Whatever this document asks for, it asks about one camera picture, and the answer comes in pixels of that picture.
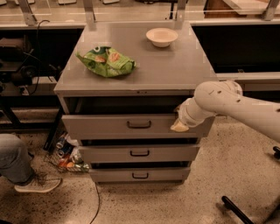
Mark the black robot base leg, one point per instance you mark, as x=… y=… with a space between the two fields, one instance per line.
x=230 y=205

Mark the white bowl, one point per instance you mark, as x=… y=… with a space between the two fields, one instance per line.
x=161 y=37

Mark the grey bottom drawer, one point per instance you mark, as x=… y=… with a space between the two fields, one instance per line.
x=140 y=172

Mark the grey drawer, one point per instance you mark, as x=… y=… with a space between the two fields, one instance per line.
x=128 y=117
x=140 y=172
x=140 y=150

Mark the grey sneaker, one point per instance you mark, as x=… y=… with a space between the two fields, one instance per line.
x=42 y=183

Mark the grey drawer cabinet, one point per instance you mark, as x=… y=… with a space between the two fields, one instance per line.
x=172 y=71

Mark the person leg in jeans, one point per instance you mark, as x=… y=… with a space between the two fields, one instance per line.
x=15 y=163

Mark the green chip bag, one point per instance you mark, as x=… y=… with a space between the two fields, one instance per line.
x=107 y=62

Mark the dark machine on shelf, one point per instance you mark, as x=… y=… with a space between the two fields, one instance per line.
x=16 y=61

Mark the black caster wheel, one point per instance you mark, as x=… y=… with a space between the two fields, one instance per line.
x=276 y=152

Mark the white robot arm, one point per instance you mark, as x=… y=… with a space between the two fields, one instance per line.
x=212 y=98

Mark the grey middle drawer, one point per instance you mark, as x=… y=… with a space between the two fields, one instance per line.
x=140 y=150

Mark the grey top drawer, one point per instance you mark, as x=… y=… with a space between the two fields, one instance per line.
x=128 y=117

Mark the wire basket with cans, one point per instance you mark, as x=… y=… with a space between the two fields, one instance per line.
x=66 y=155

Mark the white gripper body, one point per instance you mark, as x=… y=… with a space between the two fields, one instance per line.
x=184 y=113

